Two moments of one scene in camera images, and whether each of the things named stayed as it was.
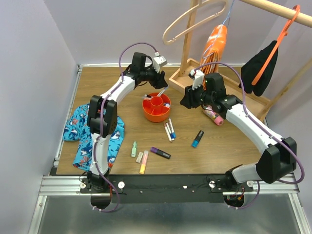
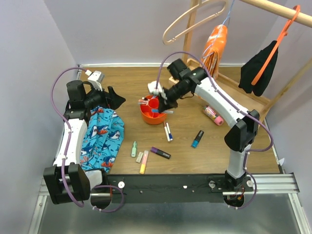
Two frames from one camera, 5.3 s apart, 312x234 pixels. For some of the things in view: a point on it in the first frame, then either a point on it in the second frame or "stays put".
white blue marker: [173, 132] -> [166, 111]
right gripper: [188, 101] -> [165, 103]
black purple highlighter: [160, 152] stays put
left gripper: [158, 82] -> [110, 99]
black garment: [249, 71] stays put
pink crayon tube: [208, 111] stays put
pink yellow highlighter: [144, 162] stays put
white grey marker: [148, 96] -> [144, 102]
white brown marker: [167, 131] stays put
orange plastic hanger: [284, 32] stays put
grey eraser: [139, 157] stays put
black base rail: [163, 188] stays put
